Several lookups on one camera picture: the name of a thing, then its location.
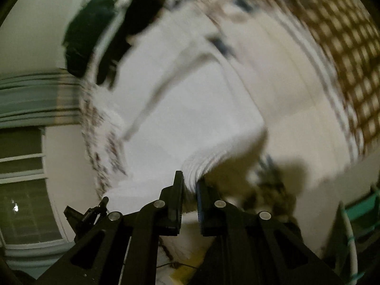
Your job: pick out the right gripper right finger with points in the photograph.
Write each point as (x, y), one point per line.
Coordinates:
(248, 249)

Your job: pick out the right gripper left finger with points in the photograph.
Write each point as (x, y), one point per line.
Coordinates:
(122, 249)

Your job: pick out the white knit sweater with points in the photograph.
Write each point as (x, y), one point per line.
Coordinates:
(185, 109)

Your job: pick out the teal rack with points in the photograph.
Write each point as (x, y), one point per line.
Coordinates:
(358, 252)

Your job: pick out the green curtain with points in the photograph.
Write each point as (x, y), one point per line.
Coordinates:
(40, 98)

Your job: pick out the floral bed quilt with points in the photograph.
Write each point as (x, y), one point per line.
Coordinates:
(285, 72)

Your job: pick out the dark green blanket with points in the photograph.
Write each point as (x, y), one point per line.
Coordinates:
(83, 33)

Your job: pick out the striped black grey sweater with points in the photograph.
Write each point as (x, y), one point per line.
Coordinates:
(138, 16)

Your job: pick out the brown checkered bed sheet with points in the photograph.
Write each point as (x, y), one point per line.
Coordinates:
(349, 37)

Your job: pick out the window frame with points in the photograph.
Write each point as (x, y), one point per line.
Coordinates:
(31, 234)

